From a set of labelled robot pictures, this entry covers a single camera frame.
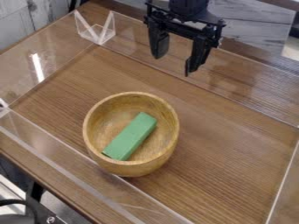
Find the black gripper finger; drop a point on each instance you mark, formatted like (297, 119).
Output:
(160, 39)
(200, 54)

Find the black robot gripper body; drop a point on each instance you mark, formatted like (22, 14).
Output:
(186, 18)

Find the green rectangular block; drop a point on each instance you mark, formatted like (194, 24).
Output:
(132, 137)

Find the brown wooden bowl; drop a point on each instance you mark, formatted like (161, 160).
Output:
(110, 115)

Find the clear acrylic corner bracket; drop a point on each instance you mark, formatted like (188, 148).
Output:
(99, 34)

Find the clear acrylic front wall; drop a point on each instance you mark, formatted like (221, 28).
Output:
(102, 196)

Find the black table leg bracket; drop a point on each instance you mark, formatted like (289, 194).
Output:
(43, 214)

